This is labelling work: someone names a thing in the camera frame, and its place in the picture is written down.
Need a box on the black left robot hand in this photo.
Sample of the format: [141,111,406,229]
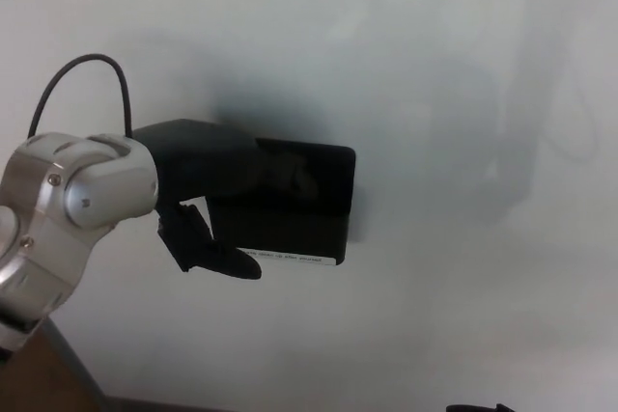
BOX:
[131,117,320,283]

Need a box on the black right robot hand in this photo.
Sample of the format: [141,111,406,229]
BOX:
[444,402,516,412]

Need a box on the black magnetic marker holder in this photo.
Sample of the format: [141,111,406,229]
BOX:
[206,137,357,266]

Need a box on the white whiteboard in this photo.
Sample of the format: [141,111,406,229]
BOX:
[0,0,618,412]

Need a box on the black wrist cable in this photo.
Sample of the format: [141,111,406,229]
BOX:
[27,53,136,138]

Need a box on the grey whiteboard frame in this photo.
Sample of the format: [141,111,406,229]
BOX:
[39,318,110,412]

